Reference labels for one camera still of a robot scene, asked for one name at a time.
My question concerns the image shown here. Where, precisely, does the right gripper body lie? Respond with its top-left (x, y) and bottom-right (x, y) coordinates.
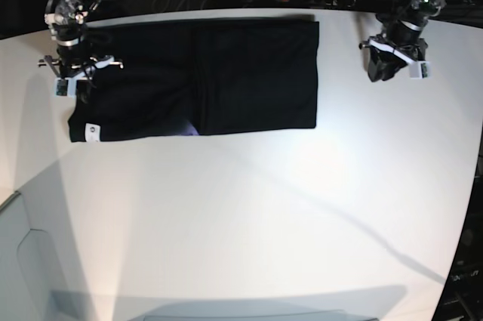
top-left (37, 39), bottom-right (124, 81)

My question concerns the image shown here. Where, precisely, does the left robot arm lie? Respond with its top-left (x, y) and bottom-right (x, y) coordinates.
top-left (359, 0), bottom-right (446, 82)

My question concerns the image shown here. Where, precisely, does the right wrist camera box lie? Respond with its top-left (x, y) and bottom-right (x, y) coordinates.
top-left (54, 78), bottom-right (77, 98)

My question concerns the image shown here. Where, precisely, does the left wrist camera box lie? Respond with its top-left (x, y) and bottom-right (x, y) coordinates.
top-left (408, 60), bottom-right (431, 79)

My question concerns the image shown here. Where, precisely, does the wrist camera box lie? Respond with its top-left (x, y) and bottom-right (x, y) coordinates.
top-left (54, 78), bottom-right (77, 98)
top-left (408, 60), bottom-right (431, 79)

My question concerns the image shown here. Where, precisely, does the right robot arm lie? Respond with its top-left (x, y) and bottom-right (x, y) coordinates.
top-left (38, 0), bottom-right (124, 103)

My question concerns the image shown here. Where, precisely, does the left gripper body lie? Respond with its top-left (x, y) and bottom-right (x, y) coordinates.
top-left (358, 20), bottom-right (429, 68)

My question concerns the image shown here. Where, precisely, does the black T-shirt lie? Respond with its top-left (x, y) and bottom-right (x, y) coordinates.
top-left (68, 18), bottom-right (319, 143)

